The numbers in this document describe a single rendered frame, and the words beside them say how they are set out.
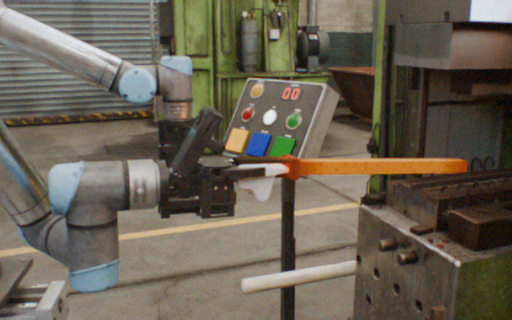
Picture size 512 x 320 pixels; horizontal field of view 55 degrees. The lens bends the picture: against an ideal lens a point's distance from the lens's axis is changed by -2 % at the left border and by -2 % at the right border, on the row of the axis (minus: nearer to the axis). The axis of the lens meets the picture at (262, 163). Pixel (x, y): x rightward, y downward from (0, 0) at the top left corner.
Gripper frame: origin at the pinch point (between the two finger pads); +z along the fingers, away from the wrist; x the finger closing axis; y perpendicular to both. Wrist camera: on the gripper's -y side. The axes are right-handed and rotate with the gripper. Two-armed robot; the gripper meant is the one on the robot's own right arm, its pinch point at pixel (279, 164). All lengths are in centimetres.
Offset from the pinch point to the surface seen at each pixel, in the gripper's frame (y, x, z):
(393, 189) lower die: 14, -27, 42
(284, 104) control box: -3, -70, 30
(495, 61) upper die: -18, -9, 53
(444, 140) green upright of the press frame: 4, -36, 64
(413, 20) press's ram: -26, -22, 41
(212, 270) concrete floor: 107, -195, 40
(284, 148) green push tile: 9, -60, 26
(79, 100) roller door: 60, -807, -29
